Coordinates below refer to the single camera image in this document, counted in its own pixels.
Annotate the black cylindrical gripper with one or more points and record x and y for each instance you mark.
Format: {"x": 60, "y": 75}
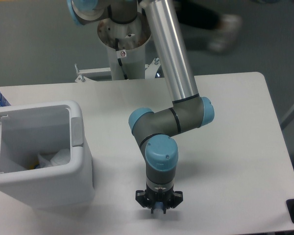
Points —
{"x": 147, "y": 198}

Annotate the crushed clear plastic bottle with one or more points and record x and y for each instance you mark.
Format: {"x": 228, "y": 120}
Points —
{"x": 158, "y": 207}

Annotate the white paper bag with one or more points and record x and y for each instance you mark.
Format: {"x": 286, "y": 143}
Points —
{"x": 62, "y": 157}

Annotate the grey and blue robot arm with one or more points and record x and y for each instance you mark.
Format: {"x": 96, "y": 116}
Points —
{"x": 154, "y": 131}

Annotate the yellow packaging in trash can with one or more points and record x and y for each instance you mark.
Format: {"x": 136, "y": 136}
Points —
{"x": 34, "y": 165}

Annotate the white plastic trash can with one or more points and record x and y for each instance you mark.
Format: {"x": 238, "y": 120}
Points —
{"x": 45, "y": 128}

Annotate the person's leg with white shoe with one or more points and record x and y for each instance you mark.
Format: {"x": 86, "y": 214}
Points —
{"x": 225, "y": 27}

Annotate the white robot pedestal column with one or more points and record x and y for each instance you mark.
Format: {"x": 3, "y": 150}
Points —
{"x": 126, "y": 46}

